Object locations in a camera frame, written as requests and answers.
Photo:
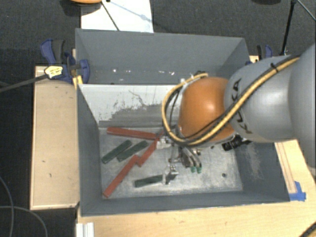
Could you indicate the pale wood flat board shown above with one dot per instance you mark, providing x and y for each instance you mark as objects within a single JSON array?
[{"x": 55, "y": 142}]

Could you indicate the black cylinder on white bracket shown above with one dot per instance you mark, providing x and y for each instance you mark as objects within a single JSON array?
[{"x": 234, "y": 144}]

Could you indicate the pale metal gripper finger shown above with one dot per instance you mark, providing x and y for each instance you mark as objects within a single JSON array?
[
  {"x": 173, "y": 169},
  {"x": 167, "y": 179}
]

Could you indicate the red-brown flat block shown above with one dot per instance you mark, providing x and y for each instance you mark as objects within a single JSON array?
[
  {"x": 130, "y": 132},
  {"x": 121, "y": 175},
  {"x": 148, "y": 153}
]

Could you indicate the grey metal bin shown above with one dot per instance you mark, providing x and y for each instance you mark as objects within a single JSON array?
[{"x": 153, "y": 58}]

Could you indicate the dark green flat block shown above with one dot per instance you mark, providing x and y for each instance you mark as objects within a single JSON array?
[
  {"x": 133, "y": 150},
  {"x": 148, "y": 181},
  {"x": 116, "y": 152}
]

